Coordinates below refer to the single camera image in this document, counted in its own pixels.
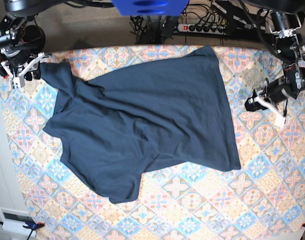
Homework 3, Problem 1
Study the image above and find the dark navy t-shirt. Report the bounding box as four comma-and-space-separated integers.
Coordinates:
40, 46, 241, 204

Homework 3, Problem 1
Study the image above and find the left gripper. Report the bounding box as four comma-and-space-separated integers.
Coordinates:
244, 77, 301, 128

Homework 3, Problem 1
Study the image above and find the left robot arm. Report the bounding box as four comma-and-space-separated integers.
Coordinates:
244, 0, 305, 128

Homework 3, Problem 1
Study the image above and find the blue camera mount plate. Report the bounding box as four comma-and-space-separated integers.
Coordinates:
111, 0, 189, 17

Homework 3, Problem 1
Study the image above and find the black round stool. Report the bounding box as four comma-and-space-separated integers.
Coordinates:
20, 25, 46, 55

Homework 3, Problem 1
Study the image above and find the white wall outlet box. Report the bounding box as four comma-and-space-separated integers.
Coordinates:
0, 207, 34, 240

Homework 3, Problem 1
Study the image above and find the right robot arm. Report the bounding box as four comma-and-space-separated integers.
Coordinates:
0, 14, 46, 89

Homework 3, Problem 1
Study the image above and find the blue clamp lower left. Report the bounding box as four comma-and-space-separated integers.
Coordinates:
0, 220, 45, 240

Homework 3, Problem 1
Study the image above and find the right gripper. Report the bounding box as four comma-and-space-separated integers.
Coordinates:
1, 49, 48, 88

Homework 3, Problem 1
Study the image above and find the white power strip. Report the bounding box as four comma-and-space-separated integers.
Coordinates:
177, 23, 226, 35

